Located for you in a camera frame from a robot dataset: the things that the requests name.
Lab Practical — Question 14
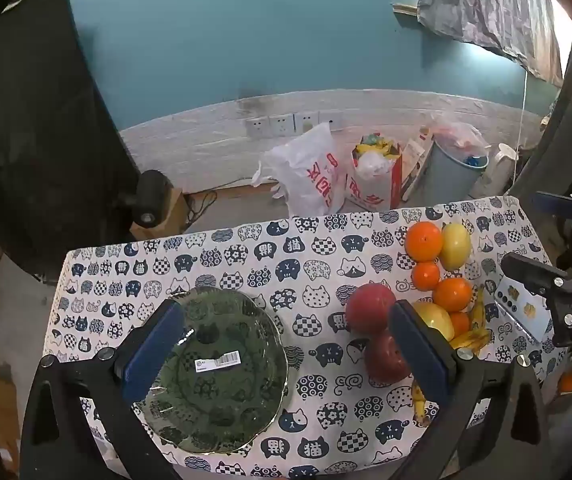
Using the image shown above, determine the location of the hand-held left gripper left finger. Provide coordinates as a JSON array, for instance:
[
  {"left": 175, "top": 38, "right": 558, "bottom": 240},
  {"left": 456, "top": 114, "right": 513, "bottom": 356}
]
[{"left": 20, "top": 300, "right": 189, "bottom": 480}]

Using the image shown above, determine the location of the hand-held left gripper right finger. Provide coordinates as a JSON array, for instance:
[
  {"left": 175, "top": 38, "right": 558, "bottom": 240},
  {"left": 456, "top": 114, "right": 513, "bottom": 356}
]
[{"left": 388, "top": 300, "right": 552, "bottom": 480}]

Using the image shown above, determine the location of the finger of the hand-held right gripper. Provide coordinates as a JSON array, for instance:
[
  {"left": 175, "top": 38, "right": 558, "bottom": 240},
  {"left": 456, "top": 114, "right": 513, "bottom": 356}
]
[
  {"left": 533, "top": 190, "right": 572, "bottom": 231},
  {"left": 501, "top": 252, "right": 572, "bottom": 347}
]

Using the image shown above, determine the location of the red apple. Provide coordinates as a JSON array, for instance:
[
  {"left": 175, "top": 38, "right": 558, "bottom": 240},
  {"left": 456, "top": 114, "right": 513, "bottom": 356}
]
[
  {"left": 345, "top": 283, "right": 397, "bottom": 336},
  {"left": 363, "top": 332, "right": 413, "bottom": 383}
]

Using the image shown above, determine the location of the yellow apple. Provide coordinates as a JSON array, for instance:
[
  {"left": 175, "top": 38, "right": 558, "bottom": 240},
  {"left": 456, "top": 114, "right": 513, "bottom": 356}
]
[{"left": 412, "top": 301, "right": 456, "bottom": 343}]

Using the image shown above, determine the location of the small orange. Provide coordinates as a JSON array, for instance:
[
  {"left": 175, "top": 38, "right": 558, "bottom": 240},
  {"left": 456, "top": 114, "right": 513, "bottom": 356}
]
[
  {"left": 448, "top": 311, "right": 471, "bottom": 337},
  {"left": 411, "top": 261, "right": 441, "bottom": 292}
]

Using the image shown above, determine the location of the medium orange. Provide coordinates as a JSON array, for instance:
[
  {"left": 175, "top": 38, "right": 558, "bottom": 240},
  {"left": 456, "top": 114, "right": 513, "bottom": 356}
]
[{"left": 432, "top": 277, "right": 474, "bottom": 313}]

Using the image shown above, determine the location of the yellow green mango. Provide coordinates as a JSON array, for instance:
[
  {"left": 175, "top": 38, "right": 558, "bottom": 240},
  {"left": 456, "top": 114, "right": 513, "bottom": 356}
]
[{"left": 438, "top": 222, "right": 473, "bottom": 271}]

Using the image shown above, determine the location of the green glass dish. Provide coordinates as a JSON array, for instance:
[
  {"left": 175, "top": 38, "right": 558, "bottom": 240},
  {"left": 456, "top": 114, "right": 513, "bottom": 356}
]
[{"left": 130, "top": 286, "right": 291, "bottom": 456}]

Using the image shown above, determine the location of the large orange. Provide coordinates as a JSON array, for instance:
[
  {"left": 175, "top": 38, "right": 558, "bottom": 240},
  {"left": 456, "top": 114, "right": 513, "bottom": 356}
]
[{"left": 404, "top": 221, "right": 443, "bottom": 263}]

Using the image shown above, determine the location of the white smartphone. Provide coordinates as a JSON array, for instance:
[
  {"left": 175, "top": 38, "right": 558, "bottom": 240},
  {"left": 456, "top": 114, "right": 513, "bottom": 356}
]
[{"left": 495, "top": 277, "right": 553, "bottom": 343}]

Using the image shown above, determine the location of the white kettle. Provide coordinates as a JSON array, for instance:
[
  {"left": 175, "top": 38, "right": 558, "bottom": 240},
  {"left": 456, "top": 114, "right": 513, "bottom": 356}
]
[{"left": 471, "top": 143, "right": 517, "bottom": 200}]

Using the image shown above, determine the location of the grey trash bin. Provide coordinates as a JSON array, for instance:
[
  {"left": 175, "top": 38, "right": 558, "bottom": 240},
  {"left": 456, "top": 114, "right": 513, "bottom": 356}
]
[{"left": 423, "top": 137, "right": 491, "bottom": 207}]

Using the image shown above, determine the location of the pink plastic bag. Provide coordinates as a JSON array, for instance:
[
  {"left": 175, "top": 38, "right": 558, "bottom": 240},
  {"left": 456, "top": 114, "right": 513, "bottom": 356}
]
[{"left": 428, "top": 115, "right": 489, "bottom": 153}]

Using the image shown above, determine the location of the cat print tablecloth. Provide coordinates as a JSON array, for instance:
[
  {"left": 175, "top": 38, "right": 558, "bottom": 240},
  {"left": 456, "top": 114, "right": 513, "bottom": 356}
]
[{"left": 48, "top": 196, "right": 557, "bottom": 480}]

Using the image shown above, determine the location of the white red cardboard leaflet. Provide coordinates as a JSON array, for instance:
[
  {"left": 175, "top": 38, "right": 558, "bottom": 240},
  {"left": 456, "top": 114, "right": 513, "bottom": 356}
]
[{"left": 401, "top": 127, "right": 434, "bottom": 201}]

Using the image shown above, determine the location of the red and white paper bag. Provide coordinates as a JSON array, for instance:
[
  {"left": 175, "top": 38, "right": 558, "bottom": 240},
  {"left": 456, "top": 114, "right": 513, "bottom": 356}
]
[{"left": 346, "top": 132, "right": 404, "bottom": 211}]

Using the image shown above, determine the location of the silver foil curtain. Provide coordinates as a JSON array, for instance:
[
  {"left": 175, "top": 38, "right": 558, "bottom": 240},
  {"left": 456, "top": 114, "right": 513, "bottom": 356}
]
[{"left": 417, "top": 0, "right": 564, "bottom": 86}]

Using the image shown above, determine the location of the white plastic bag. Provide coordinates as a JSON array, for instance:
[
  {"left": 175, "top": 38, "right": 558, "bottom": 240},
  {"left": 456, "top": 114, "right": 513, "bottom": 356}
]
[{"left": 252, "top": 122, "right": 347, "bottom": 216}]

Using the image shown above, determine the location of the black curtain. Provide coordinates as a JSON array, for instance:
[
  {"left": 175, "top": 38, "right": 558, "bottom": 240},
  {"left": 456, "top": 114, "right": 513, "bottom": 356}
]
[{"left": 0, "top": 0, "right": 139, "bottom": 281}]

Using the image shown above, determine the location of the white cord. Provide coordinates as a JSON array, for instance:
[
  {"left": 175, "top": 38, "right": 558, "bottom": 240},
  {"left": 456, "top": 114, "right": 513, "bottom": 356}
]
[{"left": 511, "top": 70, "right": 528, "bottom": 186}]

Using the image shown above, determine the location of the black floor cable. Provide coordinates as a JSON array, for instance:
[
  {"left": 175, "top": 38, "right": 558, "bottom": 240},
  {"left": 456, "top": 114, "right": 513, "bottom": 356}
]
[{"left": 186, "top": 177, "right": 261, "bottom": 223}]

